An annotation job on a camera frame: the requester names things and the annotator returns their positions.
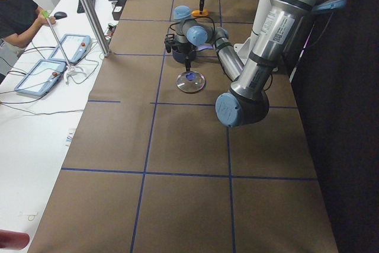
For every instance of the yellow plastic corn cob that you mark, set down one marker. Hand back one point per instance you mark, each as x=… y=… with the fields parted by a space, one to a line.
x=199 y=13

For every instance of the glass pot lid blue knob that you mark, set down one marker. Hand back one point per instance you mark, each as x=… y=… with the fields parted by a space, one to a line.
x=190 y=82

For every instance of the far blue teach pendant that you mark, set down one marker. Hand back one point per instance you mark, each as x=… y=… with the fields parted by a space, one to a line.
x=75 y=47

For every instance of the blue teach pendant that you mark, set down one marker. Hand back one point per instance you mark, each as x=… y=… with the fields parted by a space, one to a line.
x=75 y=47
x=41 y=78

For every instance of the metal reacher stick green grip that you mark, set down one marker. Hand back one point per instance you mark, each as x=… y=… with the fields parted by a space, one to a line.
x=71 y=71

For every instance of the black computer mouse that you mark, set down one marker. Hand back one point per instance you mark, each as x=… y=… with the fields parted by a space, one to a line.
x=60 y=15

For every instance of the near blue teach pendant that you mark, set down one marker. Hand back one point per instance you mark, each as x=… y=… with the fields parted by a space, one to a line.
x=41 y=78

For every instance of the person in black shirt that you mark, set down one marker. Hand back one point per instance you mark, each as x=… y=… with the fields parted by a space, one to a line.
x=20 y=22

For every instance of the red cylinder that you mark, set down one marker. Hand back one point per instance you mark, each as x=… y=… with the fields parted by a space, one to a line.
x=13 y=240

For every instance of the black saucepan blue handle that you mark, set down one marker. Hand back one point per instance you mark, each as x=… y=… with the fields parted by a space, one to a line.
x=180 y=57

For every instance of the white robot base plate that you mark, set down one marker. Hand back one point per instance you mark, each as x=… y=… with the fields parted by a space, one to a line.
x=243 y=49

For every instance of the aluminium frame post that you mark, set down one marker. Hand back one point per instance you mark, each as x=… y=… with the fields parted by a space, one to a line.
x=96 y=27

